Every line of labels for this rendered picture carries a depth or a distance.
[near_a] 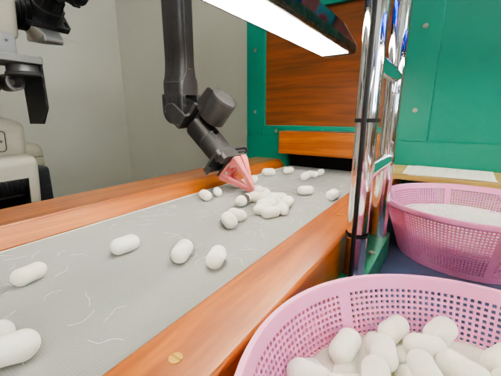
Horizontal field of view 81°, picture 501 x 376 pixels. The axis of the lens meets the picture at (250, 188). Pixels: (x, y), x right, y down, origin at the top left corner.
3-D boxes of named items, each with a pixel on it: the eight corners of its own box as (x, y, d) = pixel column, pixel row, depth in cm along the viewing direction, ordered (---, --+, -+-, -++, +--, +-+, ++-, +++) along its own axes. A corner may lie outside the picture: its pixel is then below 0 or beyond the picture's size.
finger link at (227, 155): (268, 178, 63) (240, 147, 65) (248, 184, 57) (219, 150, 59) (250, 198, 66) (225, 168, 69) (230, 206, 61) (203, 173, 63)
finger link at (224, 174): (273, 176, 65) (247, 146, 67) (255, 182, 59) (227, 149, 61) (256, 195, 68) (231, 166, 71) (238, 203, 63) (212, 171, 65)
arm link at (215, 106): (186, 110, 74) (162, 112, 66) (209, 71, 68) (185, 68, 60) (218, 143, 72) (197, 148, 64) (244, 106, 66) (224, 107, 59)
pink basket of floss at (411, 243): (457, 309, 36) (470, 236, 34) (351, 229, 62) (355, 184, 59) (629, 289, 40) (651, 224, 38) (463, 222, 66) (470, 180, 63)
